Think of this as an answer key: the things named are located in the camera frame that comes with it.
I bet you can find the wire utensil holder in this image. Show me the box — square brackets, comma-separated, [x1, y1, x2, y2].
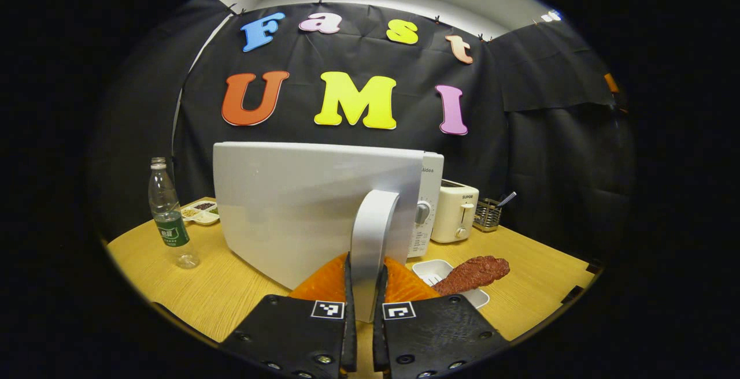
[473, 197, 502, 233]

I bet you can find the white rectangular tray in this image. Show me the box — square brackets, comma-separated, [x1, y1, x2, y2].
[412, 259, 490, 309]

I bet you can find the clear plastic water bottle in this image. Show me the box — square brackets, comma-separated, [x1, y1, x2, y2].
[148, 157, 201, 269]

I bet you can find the white divided snack dish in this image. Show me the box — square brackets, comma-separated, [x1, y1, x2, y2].
[180, 199, 220, 226]

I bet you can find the white microwave oven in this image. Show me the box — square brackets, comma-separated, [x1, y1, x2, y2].
[213, 141, 445, 323]

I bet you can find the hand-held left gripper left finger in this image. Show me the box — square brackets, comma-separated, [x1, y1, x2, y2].
[219, 252, 358, 379]

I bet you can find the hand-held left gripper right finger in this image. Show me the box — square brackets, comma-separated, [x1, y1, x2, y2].
[372, 257, 510, 379]

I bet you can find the black backdrop cloth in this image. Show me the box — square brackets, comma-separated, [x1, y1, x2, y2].
[87, 0, 637, 264]

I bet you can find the red meat piece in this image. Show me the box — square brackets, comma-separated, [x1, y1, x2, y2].
[432, 255, 510, 296]

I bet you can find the cream toaster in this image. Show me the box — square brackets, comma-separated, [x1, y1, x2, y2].
[431, 180, 480, 244]

